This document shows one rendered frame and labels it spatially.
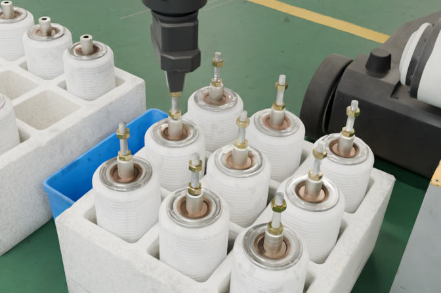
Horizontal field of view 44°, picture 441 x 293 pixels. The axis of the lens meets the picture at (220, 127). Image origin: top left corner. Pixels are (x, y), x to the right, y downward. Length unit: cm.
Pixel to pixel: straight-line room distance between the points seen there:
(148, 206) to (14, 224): 33
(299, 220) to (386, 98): 45
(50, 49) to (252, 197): 54
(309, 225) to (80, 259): 34
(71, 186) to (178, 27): 44
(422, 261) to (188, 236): 34
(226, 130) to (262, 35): 82
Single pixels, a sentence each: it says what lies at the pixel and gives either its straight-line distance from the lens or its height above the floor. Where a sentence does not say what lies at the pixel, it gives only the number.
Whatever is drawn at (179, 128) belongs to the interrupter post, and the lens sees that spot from 85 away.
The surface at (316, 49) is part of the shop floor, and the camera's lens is 168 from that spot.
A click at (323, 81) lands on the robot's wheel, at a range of 118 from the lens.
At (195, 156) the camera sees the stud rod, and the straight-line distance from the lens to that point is 68.
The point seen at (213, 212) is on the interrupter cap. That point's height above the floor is 25.
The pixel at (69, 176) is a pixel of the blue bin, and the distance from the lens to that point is 104.
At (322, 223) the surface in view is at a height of 24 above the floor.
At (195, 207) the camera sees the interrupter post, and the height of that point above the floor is 26.
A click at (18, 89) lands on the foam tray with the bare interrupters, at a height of 14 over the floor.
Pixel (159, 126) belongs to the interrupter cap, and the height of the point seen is 25.
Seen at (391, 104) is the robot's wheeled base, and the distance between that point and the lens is 113.
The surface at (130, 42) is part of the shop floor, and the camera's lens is 166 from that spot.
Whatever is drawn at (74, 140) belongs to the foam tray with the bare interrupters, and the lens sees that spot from 104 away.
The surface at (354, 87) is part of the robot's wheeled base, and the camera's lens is 115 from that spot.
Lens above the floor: 78
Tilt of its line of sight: 37 degrees down
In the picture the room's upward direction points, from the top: 3 degrees clockwise
